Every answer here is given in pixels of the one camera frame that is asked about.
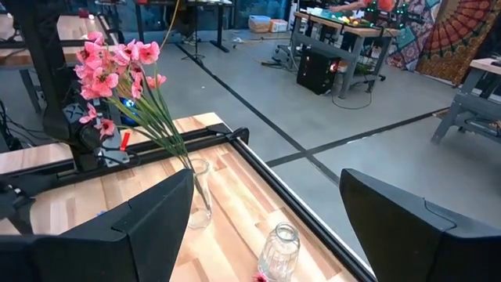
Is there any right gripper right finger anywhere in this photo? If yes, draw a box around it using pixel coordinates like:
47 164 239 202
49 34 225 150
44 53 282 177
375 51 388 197
339 168 501 282

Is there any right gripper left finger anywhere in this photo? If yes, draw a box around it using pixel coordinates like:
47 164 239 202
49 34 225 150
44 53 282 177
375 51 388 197
0 168 195 282

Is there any pink flower bunch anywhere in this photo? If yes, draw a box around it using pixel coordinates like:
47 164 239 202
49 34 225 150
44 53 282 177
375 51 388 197
74 31 214 220

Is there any tall clear glass vase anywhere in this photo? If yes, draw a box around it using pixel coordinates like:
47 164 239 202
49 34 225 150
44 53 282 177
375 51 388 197
186 157 214 230

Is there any clear ribbed glass jar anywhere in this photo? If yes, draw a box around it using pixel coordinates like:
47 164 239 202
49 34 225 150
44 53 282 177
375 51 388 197
257 222 301 282

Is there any wooden workstation table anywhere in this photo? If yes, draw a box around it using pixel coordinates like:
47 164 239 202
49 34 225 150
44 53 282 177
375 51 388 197
0 13 118 67

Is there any black computer case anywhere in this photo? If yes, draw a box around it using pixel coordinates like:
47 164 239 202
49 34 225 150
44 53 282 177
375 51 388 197
296 49 342 96

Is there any colourful tapestry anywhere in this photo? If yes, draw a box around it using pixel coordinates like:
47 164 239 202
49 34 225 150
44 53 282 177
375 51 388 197
385 0 431 71

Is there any orange mandala tapestry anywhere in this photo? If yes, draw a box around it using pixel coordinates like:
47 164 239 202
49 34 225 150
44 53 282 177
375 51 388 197
414 0 501 86

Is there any grey metal workbench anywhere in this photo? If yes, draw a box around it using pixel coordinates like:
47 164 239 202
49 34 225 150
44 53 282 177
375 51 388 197
291 10 401 99

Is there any person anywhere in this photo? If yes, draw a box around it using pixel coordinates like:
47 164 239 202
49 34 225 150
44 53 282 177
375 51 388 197
330 0 396 13

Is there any black desk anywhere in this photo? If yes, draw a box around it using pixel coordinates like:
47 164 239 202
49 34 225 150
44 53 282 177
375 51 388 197
135 0 236 54

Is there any cardboard box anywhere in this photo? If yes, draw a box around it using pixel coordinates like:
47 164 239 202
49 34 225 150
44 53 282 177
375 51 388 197
269 18 290 34

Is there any grey metal base bracket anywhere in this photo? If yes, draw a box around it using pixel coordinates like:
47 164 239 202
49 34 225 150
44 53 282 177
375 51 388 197
96 132 131 168

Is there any black floor cable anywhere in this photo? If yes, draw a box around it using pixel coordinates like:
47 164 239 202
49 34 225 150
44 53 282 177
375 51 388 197
330 76 373 111

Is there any black aluminium table frame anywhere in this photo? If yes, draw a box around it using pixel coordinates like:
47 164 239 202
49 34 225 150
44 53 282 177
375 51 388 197
0 123 379 282

